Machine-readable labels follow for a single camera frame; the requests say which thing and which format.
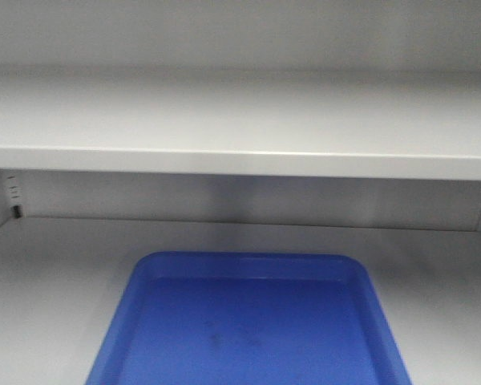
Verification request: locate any grey cabinet shelf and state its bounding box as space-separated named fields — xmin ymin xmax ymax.
xmin=0 ymin=66 xmax=481 ymax=180

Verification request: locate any blue plastic tray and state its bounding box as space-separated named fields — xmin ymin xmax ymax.
xmin=87 ymin=252 xmax=410 ymax=384

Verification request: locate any black shelf support clip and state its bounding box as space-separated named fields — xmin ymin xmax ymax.
xmin=11 ymin=205 xmax=23 ymax=219

